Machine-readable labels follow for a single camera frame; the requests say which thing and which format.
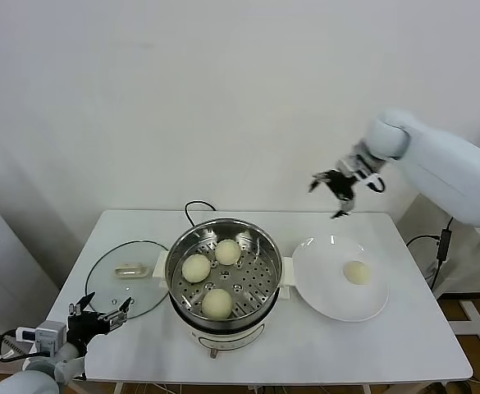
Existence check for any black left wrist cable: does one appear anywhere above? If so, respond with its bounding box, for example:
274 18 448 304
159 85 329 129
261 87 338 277
0 330 34 364

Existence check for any white cabinet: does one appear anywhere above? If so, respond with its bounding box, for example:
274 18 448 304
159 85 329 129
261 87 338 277
0 186 61 377

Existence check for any black laptop charger cable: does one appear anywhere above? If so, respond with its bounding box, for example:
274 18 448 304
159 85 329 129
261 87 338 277
405 216 457 291

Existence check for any black cooker power cord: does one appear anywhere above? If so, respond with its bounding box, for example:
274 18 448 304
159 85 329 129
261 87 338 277
183 199 217 227

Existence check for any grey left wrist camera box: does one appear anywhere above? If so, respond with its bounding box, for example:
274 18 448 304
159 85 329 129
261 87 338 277
16 320 68 357

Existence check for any white steamed baozi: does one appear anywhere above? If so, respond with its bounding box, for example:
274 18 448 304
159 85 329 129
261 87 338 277
181 253 213 285
341 259 373 286
214 239 242 267
200 287 234 322

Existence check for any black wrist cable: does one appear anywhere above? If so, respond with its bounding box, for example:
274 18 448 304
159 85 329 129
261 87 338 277
361 173 387 195
0 330 34 364

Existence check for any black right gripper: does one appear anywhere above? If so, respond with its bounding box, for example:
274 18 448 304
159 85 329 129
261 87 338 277
308 169 359 220

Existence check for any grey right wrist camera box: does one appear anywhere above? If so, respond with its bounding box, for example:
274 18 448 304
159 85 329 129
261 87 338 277
336 154 362 176

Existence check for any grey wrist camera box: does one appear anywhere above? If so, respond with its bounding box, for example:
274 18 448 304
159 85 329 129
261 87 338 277
336 154 362 176
16 320 68 357

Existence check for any white side desk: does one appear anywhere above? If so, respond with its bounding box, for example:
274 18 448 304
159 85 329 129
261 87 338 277
448 227 480 359

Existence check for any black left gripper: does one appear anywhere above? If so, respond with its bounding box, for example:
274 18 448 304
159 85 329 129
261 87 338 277
65 291 135 359

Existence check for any perforated steel steamer basket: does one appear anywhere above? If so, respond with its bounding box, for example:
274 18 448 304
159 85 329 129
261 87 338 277
165 218 284 330

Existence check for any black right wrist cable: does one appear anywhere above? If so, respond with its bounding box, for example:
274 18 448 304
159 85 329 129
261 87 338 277
361 173 387 195

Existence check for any white electric cooker base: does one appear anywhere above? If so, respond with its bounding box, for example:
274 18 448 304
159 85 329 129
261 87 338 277
152 249 296 359

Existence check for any round glass pot lid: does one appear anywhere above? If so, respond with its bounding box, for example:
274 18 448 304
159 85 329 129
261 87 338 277
85 241 171 321

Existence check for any white oval plate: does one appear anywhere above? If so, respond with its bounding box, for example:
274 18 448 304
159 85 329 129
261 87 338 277
290 234 391 323

